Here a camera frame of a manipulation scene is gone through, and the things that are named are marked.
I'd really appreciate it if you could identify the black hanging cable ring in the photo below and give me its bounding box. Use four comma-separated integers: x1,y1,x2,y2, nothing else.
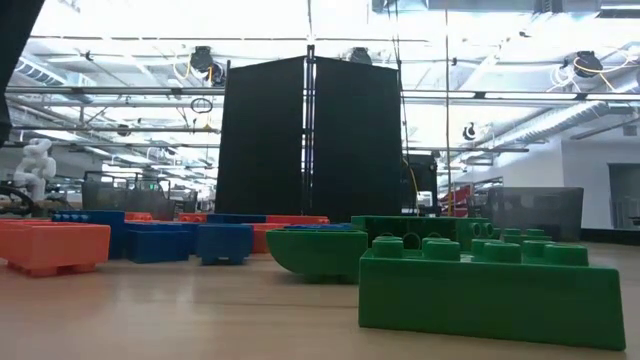
189,97,215,115

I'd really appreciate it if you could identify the black curved cable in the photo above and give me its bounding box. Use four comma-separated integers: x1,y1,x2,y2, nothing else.
0,180,46,219

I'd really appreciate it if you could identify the thin vertical pole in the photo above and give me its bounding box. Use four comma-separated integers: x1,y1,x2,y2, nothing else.
443,0,453,217

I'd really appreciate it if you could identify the red rack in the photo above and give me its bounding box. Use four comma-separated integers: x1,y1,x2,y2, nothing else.
438,184,475,219

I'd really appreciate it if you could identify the translucent grey plastic bin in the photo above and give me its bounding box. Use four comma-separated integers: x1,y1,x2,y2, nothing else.
487,186,585,244
81,170,199,222

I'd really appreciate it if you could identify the green rectangular toy brick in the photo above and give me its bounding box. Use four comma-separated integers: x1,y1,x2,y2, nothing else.
357,235,627,352
350,215,471,251

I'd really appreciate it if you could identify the black equipment box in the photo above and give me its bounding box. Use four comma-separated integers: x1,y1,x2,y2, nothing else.
402,153,440,217

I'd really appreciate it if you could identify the blue rectangular toy brick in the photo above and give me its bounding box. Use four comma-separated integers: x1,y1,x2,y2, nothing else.
124,221,201,232
51,209,126,260
122,228,192,265
206,214,268,225

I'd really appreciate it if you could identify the yellow power cable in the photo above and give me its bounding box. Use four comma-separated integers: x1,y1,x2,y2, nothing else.
407,158,420,224

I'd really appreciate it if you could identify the green curved-bottom toy brick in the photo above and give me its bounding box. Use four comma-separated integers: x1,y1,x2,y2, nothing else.
265,228,370,282

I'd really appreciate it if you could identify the grey door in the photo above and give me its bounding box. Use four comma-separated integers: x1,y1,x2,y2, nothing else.
608,163,640,231

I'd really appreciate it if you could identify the black folding screen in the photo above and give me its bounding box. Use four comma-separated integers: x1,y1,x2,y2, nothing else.
214,44,404,224

